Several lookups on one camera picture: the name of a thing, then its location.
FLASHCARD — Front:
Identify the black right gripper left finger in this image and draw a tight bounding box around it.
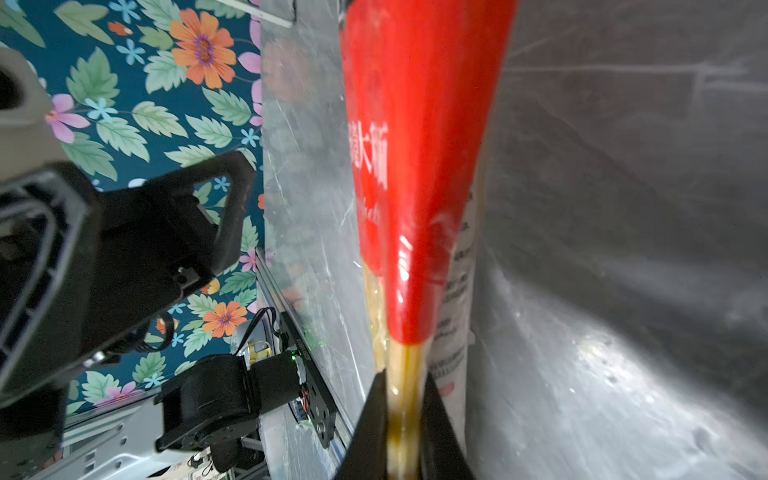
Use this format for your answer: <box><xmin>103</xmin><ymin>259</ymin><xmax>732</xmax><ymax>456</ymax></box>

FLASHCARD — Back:
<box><xmin>334</xmin><ymin>371</ymin><xmax>388</xmax><ymax>480</ymax></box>

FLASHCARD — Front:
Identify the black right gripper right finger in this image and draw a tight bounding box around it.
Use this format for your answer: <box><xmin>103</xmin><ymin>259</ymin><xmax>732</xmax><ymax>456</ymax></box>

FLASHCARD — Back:
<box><xmin>420</xmin><ymin>374</ymin><xmax>475</xmax><ymax>480</ymax></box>

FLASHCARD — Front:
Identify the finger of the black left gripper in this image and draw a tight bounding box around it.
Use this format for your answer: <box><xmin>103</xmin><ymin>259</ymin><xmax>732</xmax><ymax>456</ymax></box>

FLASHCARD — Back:
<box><xmin>143</xmin><ymin>150</ymin><xmax>255</xmax><ymax>275</ymax></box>
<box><xmin>1</xmin><ymin>162</ymin><xmax>101</xmax><ymax>407</ymax></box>

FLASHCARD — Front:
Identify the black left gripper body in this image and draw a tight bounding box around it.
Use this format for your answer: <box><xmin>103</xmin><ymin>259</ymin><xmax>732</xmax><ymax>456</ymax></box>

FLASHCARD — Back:
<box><xmin>77</xmin><ymin>179</ymin><xmax>210</xmax><ymax>366</ymax></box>

